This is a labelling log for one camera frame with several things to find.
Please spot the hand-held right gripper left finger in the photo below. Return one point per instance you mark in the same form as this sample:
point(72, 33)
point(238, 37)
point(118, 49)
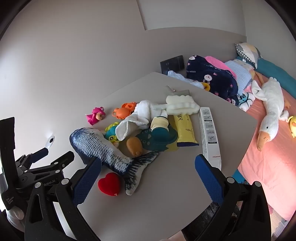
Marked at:
point(89, 178)

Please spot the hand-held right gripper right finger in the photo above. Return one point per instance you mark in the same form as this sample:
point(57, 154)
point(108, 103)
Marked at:
point(208, 178)

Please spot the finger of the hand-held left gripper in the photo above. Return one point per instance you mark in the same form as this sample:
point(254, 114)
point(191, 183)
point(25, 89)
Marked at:
point(64, 161)
point(40, 154)

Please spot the blue fish plush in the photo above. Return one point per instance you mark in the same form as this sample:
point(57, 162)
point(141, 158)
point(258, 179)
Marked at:
point(104, 148)

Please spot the teal green frog toy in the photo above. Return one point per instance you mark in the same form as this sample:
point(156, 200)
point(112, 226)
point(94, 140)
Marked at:
point(110, 132)

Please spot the person's left hand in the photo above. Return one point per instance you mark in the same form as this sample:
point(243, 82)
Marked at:
point(15, 214)

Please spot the metal table grommet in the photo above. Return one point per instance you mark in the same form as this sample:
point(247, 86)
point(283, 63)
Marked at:
point(50, 141)

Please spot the red heart plush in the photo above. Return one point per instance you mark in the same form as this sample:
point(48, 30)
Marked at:
point(109, 184)

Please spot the long white box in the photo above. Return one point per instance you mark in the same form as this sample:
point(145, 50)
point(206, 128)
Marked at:
point(209, 136)

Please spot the yellow packet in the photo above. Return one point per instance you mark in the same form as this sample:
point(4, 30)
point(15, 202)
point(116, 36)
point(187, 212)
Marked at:
point(185, 129)

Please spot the brown plush potato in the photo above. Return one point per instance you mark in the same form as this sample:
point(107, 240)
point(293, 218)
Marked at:
point(134, 146)

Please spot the pink dinosaur toy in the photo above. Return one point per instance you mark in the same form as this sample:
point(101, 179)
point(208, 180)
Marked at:
point(96, 114)

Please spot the pink bed sheet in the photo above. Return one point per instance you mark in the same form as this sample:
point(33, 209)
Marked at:
point(272, 166)

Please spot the teal dinosaur pouch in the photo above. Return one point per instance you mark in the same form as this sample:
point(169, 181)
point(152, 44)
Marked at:
point(148, 140)

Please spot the orange crab sand mold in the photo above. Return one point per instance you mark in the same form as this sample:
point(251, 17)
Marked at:
point(121, 113)

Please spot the teal yellow sock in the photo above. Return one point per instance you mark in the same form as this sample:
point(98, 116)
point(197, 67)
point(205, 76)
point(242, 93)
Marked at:
point(159, 124)

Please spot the orange shell sand mold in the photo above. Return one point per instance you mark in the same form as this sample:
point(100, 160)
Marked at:
point(128, 106)

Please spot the white cloth toy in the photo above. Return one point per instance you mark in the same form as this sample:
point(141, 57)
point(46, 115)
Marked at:
point(141, 113)

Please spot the white blue printed cloth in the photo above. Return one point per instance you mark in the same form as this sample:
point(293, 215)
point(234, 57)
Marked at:
point(245, 99)

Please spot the small yellow toy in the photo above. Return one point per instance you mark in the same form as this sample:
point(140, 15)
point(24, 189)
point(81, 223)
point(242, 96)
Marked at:
point(205, 87)

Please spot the white goose plush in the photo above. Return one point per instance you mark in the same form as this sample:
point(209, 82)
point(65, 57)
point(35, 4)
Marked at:
point(270, 109)

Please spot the yellow duck toy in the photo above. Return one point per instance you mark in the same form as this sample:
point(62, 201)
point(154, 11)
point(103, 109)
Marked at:
point(293, 125)

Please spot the navy rabbit print blanket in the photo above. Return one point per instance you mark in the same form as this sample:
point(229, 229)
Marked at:
point(215, 76)

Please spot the light blue baby cloth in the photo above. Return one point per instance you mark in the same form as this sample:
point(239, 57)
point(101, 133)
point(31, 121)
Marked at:
point(182, 78)

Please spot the light blue blanket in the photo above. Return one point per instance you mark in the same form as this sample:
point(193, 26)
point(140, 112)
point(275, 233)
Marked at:
point(240, 71)

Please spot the black box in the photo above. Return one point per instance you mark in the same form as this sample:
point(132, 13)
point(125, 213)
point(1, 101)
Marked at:
point(172, 63)

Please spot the teal cloth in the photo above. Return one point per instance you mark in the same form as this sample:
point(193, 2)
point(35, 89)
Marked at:
point(277, 74)

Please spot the checkered pillow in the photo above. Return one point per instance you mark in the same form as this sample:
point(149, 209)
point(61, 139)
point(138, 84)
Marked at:
point(247, 52)

